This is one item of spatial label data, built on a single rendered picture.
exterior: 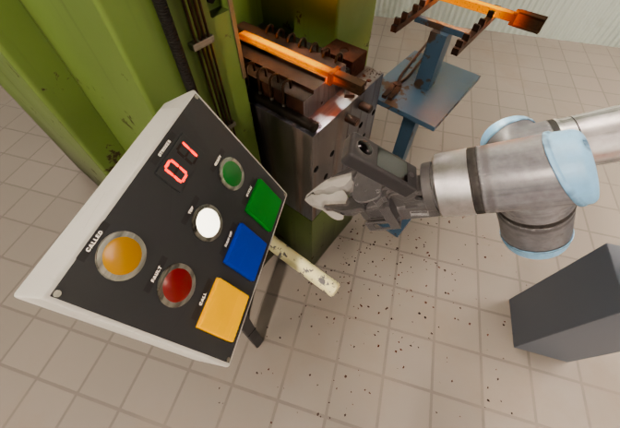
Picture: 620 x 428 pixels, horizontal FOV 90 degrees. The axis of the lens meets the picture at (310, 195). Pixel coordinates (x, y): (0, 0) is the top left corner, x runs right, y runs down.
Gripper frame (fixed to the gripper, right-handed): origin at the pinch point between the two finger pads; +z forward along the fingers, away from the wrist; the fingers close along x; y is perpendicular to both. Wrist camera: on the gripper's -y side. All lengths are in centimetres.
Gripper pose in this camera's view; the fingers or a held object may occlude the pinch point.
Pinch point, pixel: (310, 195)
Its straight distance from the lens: 52.9
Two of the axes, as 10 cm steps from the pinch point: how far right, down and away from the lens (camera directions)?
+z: -8.4, 1.3, 5.2
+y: 4.9, 5.9, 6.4
